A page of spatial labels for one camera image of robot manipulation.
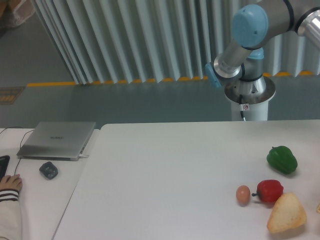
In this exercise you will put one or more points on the person's hand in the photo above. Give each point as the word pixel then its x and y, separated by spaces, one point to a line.
pixel 11 182

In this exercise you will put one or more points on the white striped sleeve forearm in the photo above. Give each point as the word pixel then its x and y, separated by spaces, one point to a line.
pixel 10 215

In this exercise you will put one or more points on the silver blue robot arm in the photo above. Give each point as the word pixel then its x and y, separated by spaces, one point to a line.
pixel 254 25

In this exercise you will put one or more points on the red bell pepper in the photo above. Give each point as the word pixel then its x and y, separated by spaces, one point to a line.
pixel 269 191

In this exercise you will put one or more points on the green bell pepper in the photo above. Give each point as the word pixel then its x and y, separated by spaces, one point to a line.
pixel 282 159

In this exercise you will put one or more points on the black keyboard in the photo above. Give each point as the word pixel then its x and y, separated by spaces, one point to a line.
pixel 4 162

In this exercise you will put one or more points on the dark grey computer mouse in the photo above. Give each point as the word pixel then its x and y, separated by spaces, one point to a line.
pixel 49 170

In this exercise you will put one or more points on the silver closed laptop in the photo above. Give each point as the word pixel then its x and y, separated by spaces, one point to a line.
pixel 57 140

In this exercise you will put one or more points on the brown egg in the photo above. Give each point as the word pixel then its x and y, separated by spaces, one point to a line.
pixel 243 194

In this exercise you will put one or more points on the slice of bread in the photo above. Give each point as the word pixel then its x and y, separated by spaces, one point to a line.
pixel 287 213

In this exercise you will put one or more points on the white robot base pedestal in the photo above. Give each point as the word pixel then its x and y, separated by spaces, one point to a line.
pixel 249 101

